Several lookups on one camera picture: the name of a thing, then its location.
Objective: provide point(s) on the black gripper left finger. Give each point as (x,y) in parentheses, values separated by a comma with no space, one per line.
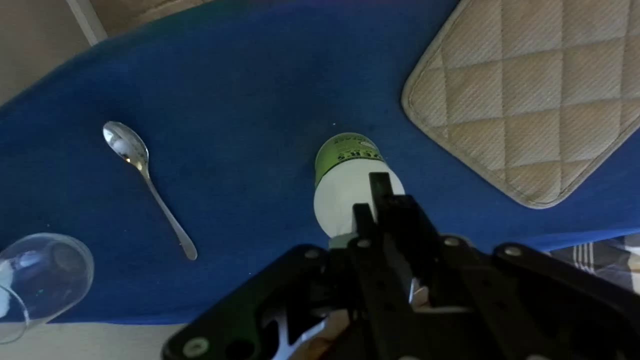
(373,301)

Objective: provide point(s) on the blue covered ironing board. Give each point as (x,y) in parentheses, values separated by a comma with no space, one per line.
(253,100)

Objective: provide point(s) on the white spray bottle green label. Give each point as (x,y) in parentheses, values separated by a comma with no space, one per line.
(342,192)

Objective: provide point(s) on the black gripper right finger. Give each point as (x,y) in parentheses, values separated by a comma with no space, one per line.
(466,301)

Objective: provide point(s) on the blue white plaid blanket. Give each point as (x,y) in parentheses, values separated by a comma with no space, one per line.
(600,261)

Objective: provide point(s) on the silver metal spoon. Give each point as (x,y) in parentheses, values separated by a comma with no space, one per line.
(127,144)

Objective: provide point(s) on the beige quilted pot holder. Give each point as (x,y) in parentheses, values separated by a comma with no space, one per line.
(532,86)

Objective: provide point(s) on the clear stemless wine glass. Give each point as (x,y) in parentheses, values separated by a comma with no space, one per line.
(52,272)

